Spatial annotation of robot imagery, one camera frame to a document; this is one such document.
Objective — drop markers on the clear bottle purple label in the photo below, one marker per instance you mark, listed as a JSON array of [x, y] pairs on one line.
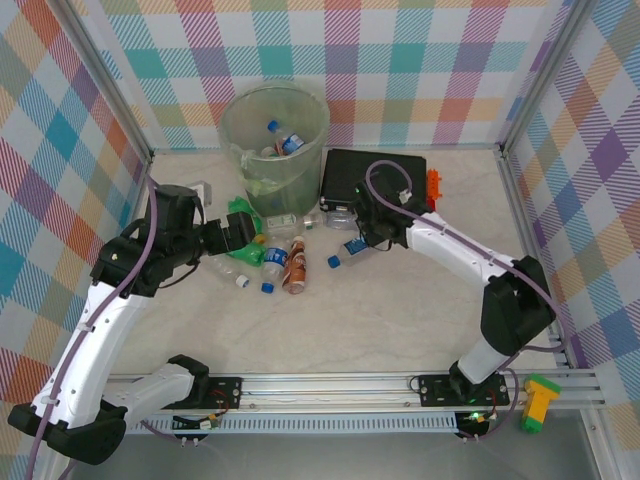
[[340, 220]]

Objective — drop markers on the clear bottle white cap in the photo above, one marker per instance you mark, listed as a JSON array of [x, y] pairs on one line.
[[225, 270]]

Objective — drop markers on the green bottle yellow cap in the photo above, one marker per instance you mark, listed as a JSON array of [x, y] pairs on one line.
[[240, 206]]

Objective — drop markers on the green plastic bottle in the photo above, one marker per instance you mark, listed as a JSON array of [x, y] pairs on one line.
[[250, 254]]

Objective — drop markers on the brown drink bottle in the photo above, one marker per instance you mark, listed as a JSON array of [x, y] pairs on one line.
[[295, 265]]

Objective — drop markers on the clear bottle white green label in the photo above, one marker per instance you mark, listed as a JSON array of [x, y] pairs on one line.
[[282, 221]]

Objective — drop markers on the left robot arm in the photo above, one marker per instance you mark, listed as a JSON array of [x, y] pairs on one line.
[[100, 340]]

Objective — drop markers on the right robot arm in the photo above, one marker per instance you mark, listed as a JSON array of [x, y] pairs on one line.
[[460, 245]]

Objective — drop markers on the translucent round waste bin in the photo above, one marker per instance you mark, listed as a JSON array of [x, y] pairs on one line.
[[300, 190]]

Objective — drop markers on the black hard case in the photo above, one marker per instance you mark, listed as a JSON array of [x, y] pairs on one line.
[[345, 175]]

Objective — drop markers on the orange toy block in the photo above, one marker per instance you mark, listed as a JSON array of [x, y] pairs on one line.
[[435, 182]]

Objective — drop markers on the small controller board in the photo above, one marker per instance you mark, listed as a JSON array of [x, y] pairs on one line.
[[207, 425], [475, 420]]

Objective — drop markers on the yellow green toy block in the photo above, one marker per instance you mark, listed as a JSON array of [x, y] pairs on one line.
[[537, 395]]

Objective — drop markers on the grey metal panel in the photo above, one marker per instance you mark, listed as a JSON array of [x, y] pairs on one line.
[[325, 457]]

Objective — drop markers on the aluminium frame rail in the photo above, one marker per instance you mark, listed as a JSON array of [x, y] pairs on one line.
[[450, 148], [517, 210], [138, 200]]

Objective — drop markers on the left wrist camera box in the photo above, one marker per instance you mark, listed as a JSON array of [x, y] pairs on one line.
[[202, 192]]

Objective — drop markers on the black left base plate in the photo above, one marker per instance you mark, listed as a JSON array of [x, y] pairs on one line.
[[225, 390]]

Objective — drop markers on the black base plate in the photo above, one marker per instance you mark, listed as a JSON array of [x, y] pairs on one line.
[[435, 390], [225, 390]]

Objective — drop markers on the aluminium frame post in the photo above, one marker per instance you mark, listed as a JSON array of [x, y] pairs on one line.
[[107, 80], [544, 75]]

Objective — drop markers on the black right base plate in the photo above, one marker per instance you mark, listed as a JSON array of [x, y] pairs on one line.
[[435, 390]]

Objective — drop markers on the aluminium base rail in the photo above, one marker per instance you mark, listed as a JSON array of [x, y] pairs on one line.
[[325, 392]]

